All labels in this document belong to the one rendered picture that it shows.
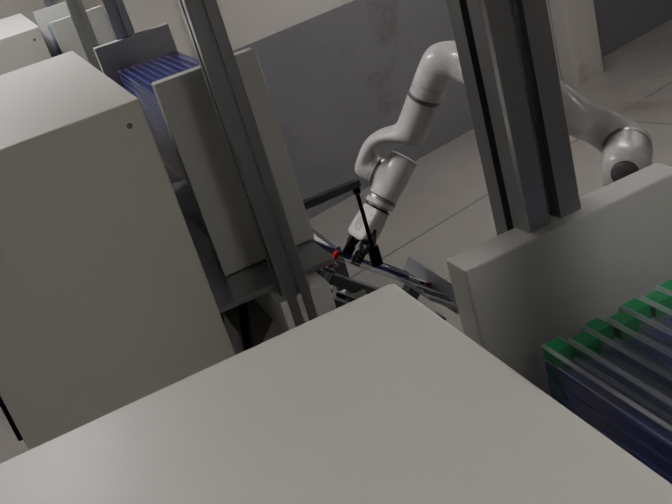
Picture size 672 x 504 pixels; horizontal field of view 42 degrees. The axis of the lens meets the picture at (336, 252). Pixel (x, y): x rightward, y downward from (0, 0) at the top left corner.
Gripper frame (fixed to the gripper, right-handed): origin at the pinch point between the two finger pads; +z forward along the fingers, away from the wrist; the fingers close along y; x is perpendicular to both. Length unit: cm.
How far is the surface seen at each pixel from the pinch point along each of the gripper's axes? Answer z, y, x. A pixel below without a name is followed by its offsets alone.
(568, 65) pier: -156, -296, 250
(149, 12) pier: -44, -224, -35
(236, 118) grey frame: -20, 102, -83
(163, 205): -5, 98, -85
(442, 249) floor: -7, -155, 132
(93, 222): 1, 98, -93
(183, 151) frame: -12, 87, -83
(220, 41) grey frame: -28, 102, -90
